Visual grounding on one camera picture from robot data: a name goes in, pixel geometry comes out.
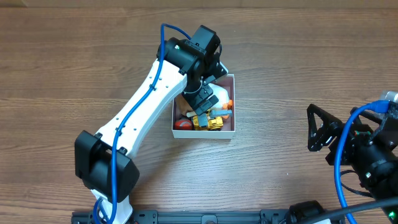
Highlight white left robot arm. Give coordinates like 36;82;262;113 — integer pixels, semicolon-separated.
74;26;228;223

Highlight white cardboard box pink inside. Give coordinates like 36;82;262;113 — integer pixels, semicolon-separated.
171;74;236;139

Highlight brown plush toy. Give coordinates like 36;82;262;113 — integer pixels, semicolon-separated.
175;94;193;116

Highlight black thick cable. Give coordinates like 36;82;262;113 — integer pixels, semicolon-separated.
303;197;398;224

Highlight white duck plush toy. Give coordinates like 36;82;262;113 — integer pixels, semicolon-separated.
209;83;234;110

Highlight wooden pellet drum toy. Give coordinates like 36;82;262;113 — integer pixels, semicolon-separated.
185;110;208;118

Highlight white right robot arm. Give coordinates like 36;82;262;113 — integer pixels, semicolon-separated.
283;91;397;223

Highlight yellow toy truck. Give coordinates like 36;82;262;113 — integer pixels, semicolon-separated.
192;110;233;131

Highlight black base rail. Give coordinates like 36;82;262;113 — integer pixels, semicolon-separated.
71;209;346;224

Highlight red robot ball toy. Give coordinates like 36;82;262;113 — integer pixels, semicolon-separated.
174;118;193;131

